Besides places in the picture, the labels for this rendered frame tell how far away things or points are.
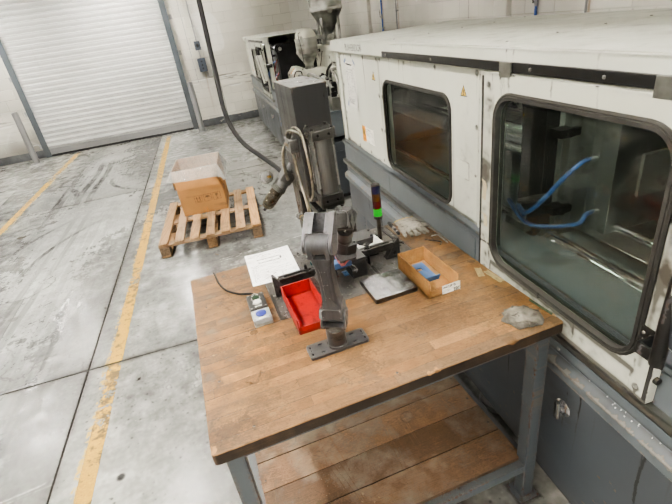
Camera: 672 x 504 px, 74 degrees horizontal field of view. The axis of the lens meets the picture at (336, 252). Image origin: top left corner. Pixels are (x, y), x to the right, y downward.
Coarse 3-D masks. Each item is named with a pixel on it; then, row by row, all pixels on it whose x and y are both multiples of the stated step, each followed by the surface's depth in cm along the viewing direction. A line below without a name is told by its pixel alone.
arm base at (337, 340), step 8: (360, 328) 149; (328, 336) 141; (336, 336) 140; (344, 336) 142; (352, 336) 146; (360, 336) 146; (312, 344) 146; (320, 344) 146; (328, 344) 144; (336, 344) 141; (344, 344) 142; (352, 344) 143; (360, 344) 144; (312, 352) 142; (320, 352) 142; (328, 352) 141; (336, 352) 142; (312, 360) 140
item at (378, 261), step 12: (384, 240) 205; (300, 252) 206; (384, 252) 195; (300, 264) 196; (372, 264) 188; (384, 264) 186; (396, 264) 185; (348, 276) 182; (348, 288) 174; (360, 288) 173; (276, 300) 173; (288, 312) 165
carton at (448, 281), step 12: (408, 252) 180; (420, 252) 182; (408, 264) 171; (432, 264) 177; (444, 264) 168; (408, 276) 174; (420, 276) 163; (444, 276) 170; (456, 276) 161; (420, 288) 166; (432, 288) 165; (444, 288) 161; (456, 288) 163
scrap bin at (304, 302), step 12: (288, 288) 172; (300, 288) 174; (312, 288) 171; (288, 300) 171; (300, 300) 170; (312, 300) 169; (300, 312) 163; (312, 312) 162; (300, 324) 157; (312, 324) 152
